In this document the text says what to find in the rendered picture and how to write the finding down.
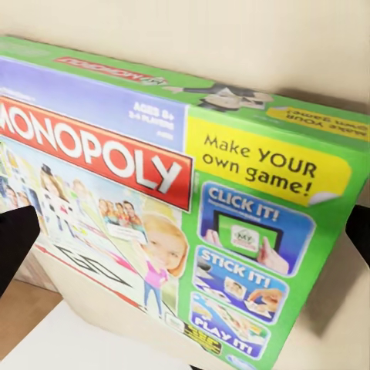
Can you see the bed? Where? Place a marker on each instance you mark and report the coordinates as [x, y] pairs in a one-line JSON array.
[[315, 51]]

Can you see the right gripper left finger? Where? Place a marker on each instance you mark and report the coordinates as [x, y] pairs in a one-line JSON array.
[[19, 230]]

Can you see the sliding door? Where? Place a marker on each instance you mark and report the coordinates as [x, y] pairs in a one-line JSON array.
[[22, 308]]

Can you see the board game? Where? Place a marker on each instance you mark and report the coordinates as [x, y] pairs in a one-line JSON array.
[[210, 208]]

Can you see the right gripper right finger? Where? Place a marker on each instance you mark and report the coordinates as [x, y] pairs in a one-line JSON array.
[[358, 230]]

